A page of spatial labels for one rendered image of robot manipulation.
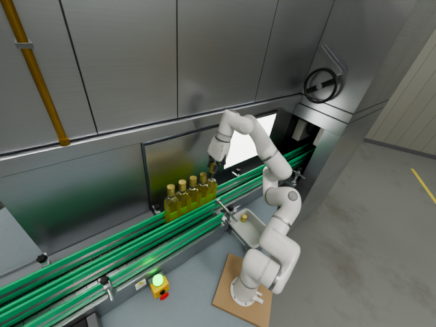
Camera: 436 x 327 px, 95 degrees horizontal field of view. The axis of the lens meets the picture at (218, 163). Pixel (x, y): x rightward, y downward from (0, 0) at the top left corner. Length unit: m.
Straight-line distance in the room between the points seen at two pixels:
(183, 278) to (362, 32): 1.57
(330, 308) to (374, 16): 2.01
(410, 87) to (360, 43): 3.50
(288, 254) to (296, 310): 1.23
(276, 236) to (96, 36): 0.89
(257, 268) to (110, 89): 0.81
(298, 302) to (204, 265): 1.11
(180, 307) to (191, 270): 0.16
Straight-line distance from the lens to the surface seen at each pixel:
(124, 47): 0.78
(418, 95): 5.01
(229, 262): 1.16
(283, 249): 0.85
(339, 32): 1.52
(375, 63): 1.44
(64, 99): 0.78
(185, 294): 1.11
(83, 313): 1.04
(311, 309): 2.12
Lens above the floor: 1.80
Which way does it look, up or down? 37 degrees down
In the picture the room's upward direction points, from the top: 8 degrees clockwise
